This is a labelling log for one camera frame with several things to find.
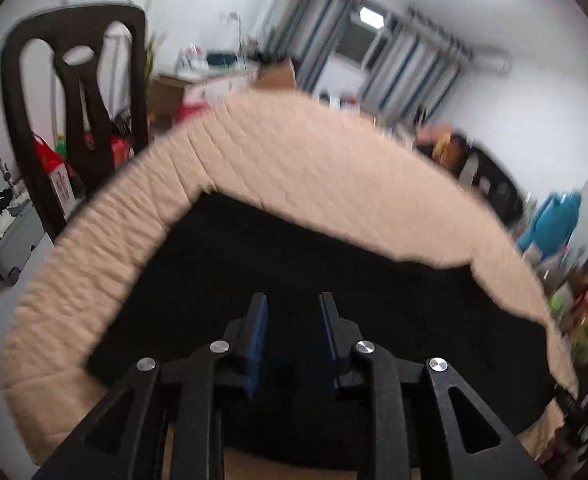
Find black pants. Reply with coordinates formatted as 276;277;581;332
86;193;554;470

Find blue thermos jug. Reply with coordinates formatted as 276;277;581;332
516;191;582;260

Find grey storage bin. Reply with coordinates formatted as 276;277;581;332
0;188;44;286

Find red gift bag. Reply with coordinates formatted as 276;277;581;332
32;133;79;220

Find dark wooden chair right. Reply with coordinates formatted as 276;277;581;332
451;132;524;228

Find dark wooden chair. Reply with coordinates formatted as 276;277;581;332
451;132;524;228
0;3;149;240

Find beige quilted bedspread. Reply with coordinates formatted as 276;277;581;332
0;91;578;463

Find wooden side cabinet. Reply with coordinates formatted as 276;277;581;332
147;58;297;125

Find dark wooden chair left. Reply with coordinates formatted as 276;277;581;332
0;3;149;240

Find white air conditioner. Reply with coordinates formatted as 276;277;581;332
469;46;512;76

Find striped curtain right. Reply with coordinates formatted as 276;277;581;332
360;6;475;125

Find striped curtain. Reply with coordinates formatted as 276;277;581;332
267;0;361;93
360;6;475;125

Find window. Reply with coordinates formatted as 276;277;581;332
334;6;388;70

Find striped curtain left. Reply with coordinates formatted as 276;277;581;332
267;0;361;93

